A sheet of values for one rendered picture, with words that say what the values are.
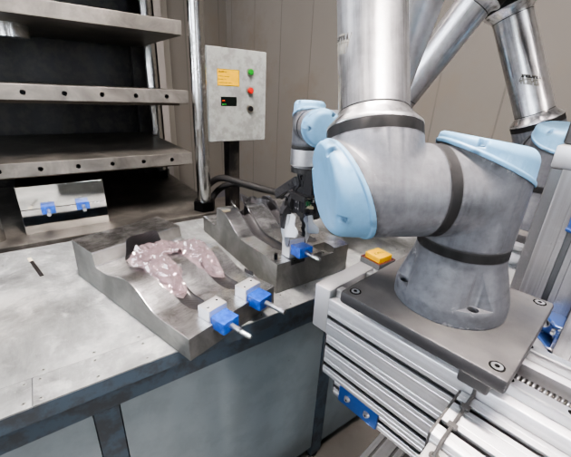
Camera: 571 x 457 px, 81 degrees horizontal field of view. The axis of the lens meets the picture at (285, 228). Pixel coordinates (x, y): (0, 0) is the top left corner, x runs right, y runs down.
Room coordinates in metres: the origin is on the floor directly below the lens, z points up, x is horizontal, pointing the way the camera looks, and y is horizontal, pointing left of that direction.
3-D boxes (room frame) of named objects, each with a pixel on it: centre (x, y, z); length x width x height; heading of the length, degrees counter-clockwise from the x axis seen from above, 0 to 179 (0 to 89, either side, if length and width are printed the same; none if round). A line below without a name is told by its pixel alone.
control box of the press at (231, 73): (1.74, 0.30, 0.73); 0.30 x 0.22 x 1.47; 126
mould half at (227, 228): (1.05, 0.06, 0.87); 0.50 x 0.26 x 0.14; 36
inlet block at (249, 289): (0.65, 0.04, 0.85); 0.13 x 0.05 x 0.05; 53
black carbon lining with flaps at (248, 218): (1.03, 0.06, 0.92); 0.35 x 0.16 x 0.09; 36
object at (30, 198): (1.37, 0.97, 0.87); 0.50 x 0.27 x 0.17; 36
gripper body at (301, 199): (0.82, -0.05, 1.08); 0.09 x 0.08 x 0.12; 36
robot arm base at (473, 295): (0.42, -0.24, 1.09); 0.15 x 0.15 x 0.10
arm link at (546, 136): (0.77, -0.60, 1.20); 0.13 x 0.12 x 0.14; 157
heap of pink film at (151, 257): (0.77, 0.29, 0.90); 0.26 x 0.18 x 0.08; 53
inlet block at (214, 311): (0.57, 0.11, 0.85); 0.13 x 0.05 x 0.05; 53
